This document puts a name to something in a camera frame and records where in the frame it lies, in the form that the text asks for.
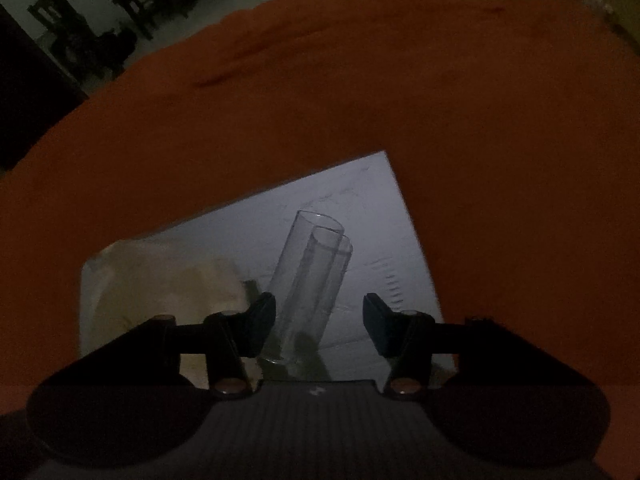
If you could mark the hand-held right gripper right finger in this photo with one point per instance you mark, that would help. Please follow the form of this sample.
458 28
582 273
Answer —
377 321

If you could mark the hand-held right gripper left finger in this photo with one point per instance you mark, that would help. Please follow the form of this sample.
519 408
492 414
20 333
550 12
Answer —
262 321

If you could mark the clear plastic ruler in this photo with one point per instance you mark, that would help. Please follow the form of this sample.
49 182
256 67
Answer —
397 290

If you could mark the white paper sheet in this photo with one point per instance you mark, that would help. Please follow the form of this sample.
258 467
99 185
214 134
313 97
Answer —
372 210

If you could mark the beige crumpled plastic bag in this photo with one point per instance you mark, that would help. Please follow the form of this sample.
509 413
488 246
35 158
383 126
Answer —
150 280

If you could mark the orange blanket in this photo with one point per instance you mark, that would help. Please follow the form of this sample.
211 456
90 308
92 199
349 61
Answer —
350 85

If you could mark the dark wooden cabinet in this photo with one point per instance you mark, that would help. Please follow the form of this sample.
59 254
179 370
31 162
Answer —
30 90

